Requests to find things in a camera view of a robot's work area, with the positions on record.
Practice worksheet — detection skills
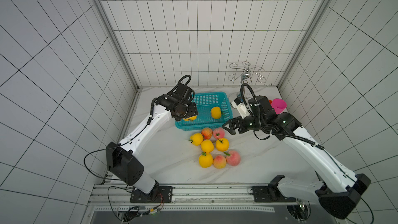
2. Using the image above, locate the aluminium mounting rail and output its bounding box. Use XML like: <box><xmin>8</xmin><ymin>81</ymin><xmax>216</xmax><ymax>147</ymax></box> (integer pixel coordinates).
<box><xmin>90</xmin><ymin>183</ymin><xmax>336</xmax><ymax>214</ymax></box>

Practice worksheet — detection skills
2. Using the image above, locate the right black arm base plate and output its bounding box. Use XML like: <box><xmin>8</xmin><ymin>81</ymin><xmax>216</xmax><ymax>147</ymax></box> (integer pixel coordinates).
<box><xmin>249</xmin><ymin>186</ymin><xmax>296</xmax><ymax>203</ymax></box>

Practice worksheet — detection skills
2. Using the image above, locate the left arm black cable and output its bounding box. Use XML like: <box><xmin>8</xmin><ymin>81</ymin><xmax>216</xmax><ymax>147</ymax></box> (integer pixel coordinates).
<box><xmin>83</xmin><ymin>144</ymin><xmax>122</xmax><ymax>179</ymax></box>

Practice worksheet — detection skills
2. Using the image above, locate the pink peach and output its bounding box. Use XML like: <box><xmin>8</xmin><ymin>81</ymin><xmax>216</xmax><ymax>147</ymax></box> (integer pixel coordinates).
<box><xmin>223</xmin><ymin>150</ymin><xmax>241</xmax><ymax>167</ymax></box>
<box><xmin>212</xmin><ymin>128</ymin><xmax>225</xmax><ymax>139</ymax></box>

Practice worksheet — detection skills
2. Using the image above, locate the yellow peach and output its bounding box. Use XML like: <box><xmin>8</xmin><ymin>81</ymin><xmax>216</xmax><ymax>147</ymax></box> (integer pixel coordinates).
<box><xmin>183</xmin><ymin>116</ymin><xmax>197</xmax><ymax>121</ymax></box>
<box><xmin>215</xmin><ymin>138</ymin><xmax>230</xmax><ymax>152</ymax></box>
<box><xmin>200</xmin><ymin>140</ymin><xmax>214</xmax><ymax>153</ymax></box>
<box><xmin>198</xmin><ymin>152</ymin><xmax>213</xmax><ymax>168</ymax></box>
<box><xmin>189</xmin><ymin>133</ymin><xmax>204</xmax><ymax>146</ymax></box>
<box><xmin>210</xmin><ymin>106</ymin><xmax>222</xmax><ymax>119</ymax></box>

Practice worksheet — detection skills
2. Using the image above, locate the magenta plastic goblet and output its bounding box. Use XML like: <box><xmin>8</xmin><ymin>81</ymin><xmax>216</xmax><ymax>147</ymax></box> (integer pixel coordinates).
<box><xmin>271</xmin><ymin>99</ymin><xmax>287</xmax><ymax>114</ymax></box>

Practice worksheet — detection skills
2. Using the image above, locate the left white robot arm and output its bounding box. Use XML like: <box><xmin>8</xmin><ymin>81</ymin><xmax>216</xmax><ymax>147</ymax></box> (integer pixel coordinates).
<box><xmin>105</xmin><ymin>75</ymin><xmax>198</xmax><ymax>200</ymax></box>

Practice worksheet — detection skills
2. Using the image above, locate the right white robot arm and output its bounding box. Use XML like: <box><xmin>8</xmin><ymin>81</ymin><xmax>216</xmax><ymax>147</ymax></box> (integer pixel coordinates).
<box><xmin>222</xmin><ymin>83</ymin><xmax>371</xmax><ymax>219</ymax></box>

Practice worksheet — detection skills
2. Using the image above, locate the orange-pink peach bottom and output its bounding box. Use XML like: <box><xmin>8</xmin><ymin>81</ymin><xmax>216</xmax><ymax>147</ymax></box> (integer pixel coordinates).
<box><xmin>213</xmin><ymin>155</ymin><xmax>227</xmax><ymax>169</ymax></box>

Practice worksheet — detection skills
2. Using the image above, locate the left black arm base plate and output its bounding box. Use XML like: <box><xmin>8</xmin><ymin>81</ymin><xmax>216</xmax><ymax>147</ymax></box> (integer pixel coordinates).
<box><xmin>130</xmin><ymin>186</ymin><xmax>173</xmax><ymax>204</ymax></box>

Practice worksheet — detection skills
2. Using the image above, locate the teal plastic basket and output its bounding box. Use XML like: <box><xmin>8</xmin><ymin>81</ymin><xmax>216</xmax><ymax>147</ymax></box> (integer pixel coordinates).
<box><xmin>175</xmin><ymin>92</ymin><xmax>233</xmax><ymax>131</ymax></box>

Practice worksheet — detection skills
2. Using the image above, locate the orange-red peach top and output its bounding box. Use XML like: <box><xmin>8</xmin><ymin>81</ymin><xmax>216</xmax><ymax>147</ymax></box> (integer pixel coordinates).
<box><xmin>201</xmin><ymin>128</ymin><xmax>212</xmax><ymax>140</ymax></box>

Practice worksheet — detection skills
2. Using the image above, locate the pink peach top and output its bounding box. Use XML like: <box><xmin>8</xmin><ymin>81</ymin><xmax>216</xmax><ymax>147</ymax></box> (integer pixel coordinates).
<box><xmin>212</xmin><ymin>128</ymin><xmax>225</xmax><ymax>139</ymax></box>

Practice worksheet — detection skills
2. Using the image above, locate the chrome cup holder stand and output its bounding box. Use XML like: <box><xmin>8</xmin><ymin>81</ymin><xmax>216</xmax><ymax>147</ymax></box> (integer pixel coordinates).
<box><xmin>228</xmin><ymin>61</ymin><xmax>266</xmax><ymax>85</ymax></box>

